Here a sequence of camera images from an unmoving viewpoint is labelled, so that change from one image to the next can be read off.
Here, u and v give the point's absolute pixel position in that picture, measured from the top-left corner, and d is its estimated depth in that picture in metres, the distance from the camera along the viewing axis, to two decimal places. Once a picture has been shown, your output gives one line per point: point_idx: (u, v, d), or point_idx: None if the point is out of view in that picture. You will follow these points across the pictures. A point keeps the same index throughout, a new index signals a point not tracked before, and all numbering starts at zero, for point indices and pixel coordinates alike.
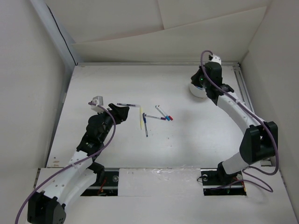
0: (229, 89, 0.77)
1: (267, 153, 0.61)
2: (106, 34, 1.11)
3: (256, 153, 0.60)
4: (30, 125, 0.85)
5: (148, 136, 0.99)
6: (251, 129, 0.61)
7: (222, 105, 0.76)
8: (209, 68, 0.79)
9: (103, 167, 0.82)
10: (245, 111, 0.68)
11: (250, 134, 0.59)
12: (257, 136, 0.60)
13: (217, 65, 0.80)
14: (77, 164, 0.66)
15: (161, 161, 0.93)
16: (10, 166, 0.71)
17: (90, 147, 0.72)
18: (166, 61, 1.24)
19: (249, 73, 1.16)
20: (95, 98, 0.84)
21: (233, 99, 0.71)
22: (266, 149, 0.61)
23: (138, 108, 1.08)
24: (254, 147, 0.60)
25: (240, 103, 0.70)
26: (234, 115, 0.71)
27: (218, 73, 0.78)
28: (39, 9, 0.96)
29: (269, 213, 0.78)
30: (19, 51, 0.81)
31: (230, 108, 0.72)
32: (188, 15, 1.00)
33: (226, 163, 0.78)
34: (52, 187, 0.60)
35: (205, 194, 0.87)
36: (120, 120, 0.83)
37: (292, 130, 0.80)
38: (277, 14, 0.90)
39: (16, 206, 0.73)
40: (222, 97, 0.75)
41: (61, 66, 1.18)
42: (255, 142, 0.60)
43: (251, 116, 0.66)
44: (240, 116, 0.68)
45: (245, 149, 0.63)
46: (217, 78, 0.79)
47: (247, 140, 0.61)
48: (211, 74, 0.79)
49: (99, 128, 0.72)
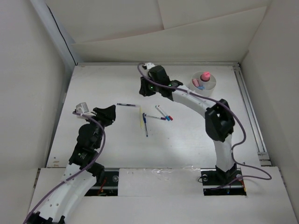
0: (179, 84, 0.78)
1: (230, 125, 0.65)
2: (106, 34, 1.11)
3: (220, 129, 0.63)
4: (30, 125, 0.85)
5: (148, 136, 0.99)
6: (209, 111, 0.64)
7: (178, 99, 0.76)
8: (154, 72, 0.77)
9: (103, 167, 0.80)
10: (198, 97, 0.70)
11: (209, 116, 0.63)
12: (216, 115, 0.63)
13: (160, 66, 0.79)
14: (70, 180, 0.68)
15: (161, 161, 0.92)
16: (11, 166, 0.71)
17: (83, 158, 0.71)
18: (166, 61, 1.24)
19: (249, 73, 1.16)
20: (78, 107, 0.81)
21: (185, 91, 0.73)
22: (227, 122, 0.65)
23: (138, 108, 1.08)
24: (216, 125, 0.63)
25: (192, 92, 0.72)
26: (191, 104, 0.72)
27: (163, 73, 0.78)
28: (39, 9, 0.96)
29: (269, 213, 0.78)
30: (19, 51, 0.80)
31: (186, 99, 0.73)
32: (188, 15, 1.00)
33: (219, 163, 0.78)
34: (46, 208, 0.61)
35: (205, 194, 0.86)
36: (110, 120, 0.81)
37: (292, 130, 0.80)
38: (277, 14, 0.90)
39: (17, 206, 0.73)
40: (175, 93, 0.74)
41: (61, 66, 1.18)
42: (215, 120, 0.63)
43: (204, 101, 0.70)
44: (195, 103, 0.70)
45: (210, 131, 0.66)
46: (164, 77, 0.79)
47: (209, 123, 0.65)
48: (158, 77, 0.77)
49: (90, 138, 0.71)
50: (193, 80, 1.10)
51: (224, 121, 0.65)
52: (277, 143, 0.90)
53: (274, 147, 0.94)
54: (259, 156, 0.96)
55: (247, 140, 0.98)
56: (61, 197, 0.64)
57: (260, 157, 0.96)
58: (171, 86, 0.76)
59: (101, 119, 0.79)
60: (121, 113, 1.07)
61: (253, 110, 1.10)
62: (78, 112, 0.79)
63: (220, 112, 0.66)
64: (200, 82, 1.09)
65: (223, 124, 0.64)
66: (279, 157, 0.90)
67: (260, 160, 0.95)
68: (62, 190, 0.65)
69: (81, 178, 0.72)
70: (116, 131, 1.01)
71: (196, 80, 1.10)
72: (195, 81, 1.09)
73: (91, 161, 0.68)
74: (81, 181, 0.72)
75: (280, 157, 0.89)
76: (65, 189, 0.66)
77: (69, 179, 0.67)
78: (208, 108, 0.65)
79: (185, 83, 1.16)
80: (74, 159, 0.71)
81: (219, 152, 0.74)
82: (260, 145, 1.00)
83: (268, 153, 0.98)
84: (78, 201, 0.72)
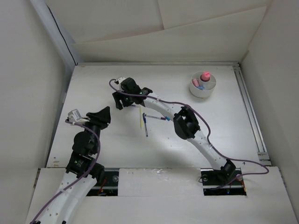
0: (149, 91, 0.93)
1: (195, 125, 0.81)
2: (107, 34, 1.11)
3: (186, 130, 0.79)
4: (30, 125, 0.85)
5: (148, 136, 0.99)
6: (176, 116, 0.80)
7: (150, 106, 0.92)
8: (124, 84, 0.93)
9: (103, 167, 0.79)
10: (166, 103, 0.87)
11: (176, 120, 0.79)
12: (181, 119, 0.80)
13: (129, 78, 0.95)
14: (67, 189, 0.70)
15: (161, 161, 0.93)
16: (11, 166, 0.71)
17: (80, 166, 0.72)
18: (166, 61, 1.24)
19: (249, 73, 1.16)
20: (70, 114, 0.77)
21: (154, 98, 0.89)
22: (192, 123, 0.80)
23: (138, 108, 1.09)
24: (183, 127, 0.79)
25: (161, 100, 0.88)
26: (160, 109, 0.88)
27: (132, 83, 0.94)
28: (39, 9, 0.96)
29: (269, 213, 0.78)
30: (19, 50, 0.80)
31: (156, 106, 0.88)
32: (188, 15, 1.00)
33: (212, 163, 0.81)
34: (46, 217, 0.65)
35: (205, 194, 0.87)
36: (105, 123, 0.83)
37: (292, 130, 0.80)
38: (278, 14, 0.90)
39: (17, 206, 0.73)
40: (146, 100, 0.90)
41: (61, 66, 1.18)
42: (181, 123, 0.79)
43: (171, 107, 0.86)
44: (165, 109, 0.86)
45: (180, 133, 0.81)
46: (135, 87, 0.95)
47: (177, 127, 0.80)
48: (129, 87, 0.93)
49: (86, 146, 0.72)
50: (193, 80, 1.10)
51: (190, 122, 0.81)
52: (277, 143, 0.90)
53: (274, 147, 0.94)
54: (259, 156, 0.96)
55: (246, 140, 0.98)
56: (60, 206, 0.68)
57: (260, 156, 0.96)
58: (142, 94, 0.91)
59: (96, 124, 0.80)
60: (121, 113, 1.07)
61: (253, 110, 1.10)
62: (70, 120, 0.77)
63: (186, 115, 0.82)
64: (200, 82, 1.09)
65: (188, 126, 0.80)
66: (280, 157, 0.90)
67: (260, 160, 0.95)
68: (60, 199, 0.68)
69: (80, 182, 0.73)
70: (116, 131, 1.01)
71: (196, 80, 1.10)
72: (195, 81, 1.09)
73: (89, 168, 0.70)
74: (81, 184, 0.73)
75: (280, 157, 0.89)
76: (63, 199, 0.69)
77: (66, 188, 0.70)
78: (175, 114, 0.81)
79: (185, 83, 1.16)
80: (71, 166, 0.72)
81: (202, 151, 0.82)
82: (260, 145, 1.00)
83: (268, 153, 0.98)
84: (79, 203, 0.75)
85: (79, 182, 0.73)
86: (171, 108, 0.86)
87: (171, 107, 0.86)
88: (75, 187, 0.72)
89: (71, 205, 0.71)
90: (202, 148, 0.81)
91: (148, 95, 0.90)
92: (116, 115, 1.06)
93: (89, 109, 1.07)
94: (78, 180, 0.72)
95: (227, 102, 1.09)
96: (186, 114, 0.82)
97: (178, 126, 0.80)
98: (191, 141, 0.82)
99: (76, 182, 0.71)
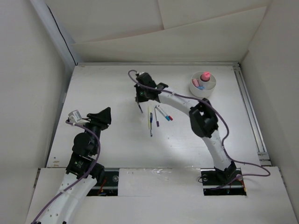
0: (165, 86, 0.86)
1: (213, 123, 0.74)
2: (106, 34, 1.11)
3: (204, 127, 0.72)
4: (30, 125, 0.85)
5: (152, 136, 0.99)
6: (193, 110, 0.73)
7: (164, 100, 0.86)
8: (138, 78, 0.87)
9: (103, 167, 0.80)
10: (181, 97, 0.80)
11: (192, 114, 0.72)
12: (199, 114, 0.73)
13: (144, 73, 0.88)
14: (67, 190, 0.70)
15: (161, 161, 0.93)
16: (10, 167, 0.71)
17: (80, 168, 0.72)
18: (167, 61, 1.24)
19: (248, 73, 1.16)
20: (70, 115, 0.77)
21: (169, 92, 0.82)
22: (210, 120, 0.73)
23: (147, 108, 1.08)
24: (200, 123, 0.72)
25: (176, 93, 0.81)
26: (175, 104, 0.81)
27: (148, 77, 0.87)
28: (40, 9, 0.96)
29: (269, 213, 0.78)
30: (19, 51, 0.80)
31: (170, 100, 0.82)
32: (188, 15, 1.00)
33: (217, 163, 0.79)
34: (46, 218, 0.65)
35: (205, 194, 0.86)
36: (106, 124, 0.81)
37: (292, 130, 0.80)
38: (278, 14, 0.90)
39: (17, 206, 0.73)
40: (161, 94, 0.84)
41: (61, 66, 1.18)
42: (199, 118, 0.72)
43: (187, 101, 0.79)
44: (181, 104, 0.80)
45: (195, 129, 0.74)
46: (150, 81, 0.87)
47: (193, 121, 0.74)
48: (144, 81, 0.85)
49: (86, 147, 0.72)
50: (193, 79, 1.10)
51: (208, 119, 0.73)
52: (277, 142, 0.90)
53: (274, 147, 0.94)
54: (259, 156, 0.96)
55: (247, 140, 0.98)
56: (60, 206, 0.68)
57: (260, 156, 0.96)
58: (158, 88, 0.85)
59: (96, 125, 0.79)
60: (121, 112, 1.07)
61: (253, 110, 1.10)
62: (71, 121, 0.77)
63: (203, 111, 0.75)
64: (200, 82, 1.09)
65: (207, 122, 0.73)
66: (279, 157, 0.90)
67: (260, 160, 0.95)
68: (60, 200, 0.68)
69: (80, 183, 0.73)
70: (116, 131, 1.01)
71: (196, 80, 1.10)
72: (195, 81, 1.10)
73: (90, 168, 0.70)
74: (81, 184, 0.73)
75: (280, 157, 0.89)
76: (63, 199, 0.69)
77: (66, 189, 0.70)
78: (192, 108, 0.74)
79: (185, 83, 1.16)
80: (71, 167, 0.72)
81: (212, 150, 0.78)
82: (260, 145, 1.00)
83: (268, 153, 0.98)
84: (80, 204, 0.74)
85: (79, 183, 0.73)
86: (188, 102, 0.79)
87: (188, 100, 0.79)
88: (75, 187, 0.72)
89: (71, 205, 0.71)
90: (214, 149, 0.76)
91: (164, 88, 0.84)
92: (116, 115, 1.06)
93: (90, 110, 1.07)
94: (78, 181, 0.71)
95: (227, 103, 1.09)
96: (203, 109, 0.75)
97: (195, 121, 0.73)
98: (205, 140, 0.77)
99: (76, 182, 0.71)
